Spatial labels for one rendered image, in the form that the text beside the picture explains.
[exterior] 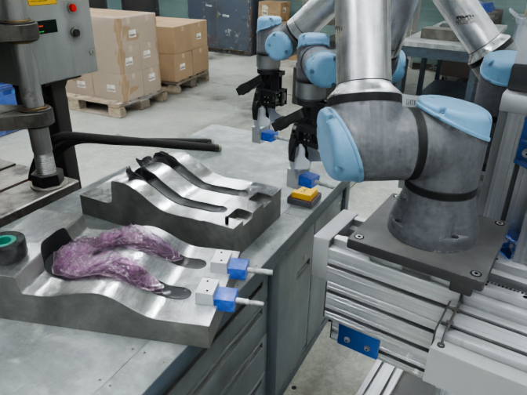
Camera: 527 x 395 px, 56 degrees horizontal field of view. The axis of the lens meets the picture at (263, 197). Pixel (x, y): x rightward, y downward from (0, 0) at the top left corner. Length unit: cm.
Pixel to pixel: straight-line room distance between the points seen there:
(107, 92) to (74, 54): 337
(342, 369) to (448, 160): 141
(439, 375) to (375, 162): 33
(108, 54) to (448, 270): 458
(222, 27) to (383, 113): 772
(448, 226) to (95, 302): 65
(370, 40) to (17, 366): 82
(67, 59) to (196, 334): 119
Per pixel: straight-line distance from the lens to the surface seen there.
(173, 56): 584
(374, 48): 78
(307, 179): 130
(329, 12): 134
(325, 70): 108
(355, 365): 211
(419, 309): 92
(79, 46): 191
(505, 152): 103
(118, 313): 100
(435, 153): 78
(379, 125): 75
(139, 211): 133
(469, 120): 79
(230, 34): 835
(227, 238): 118
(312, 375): 205
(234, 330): 132
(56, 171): 173
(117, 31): 502
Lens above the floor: 147
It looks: 26 degrees down
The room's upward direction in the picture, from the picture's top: 1 degrees clockwise
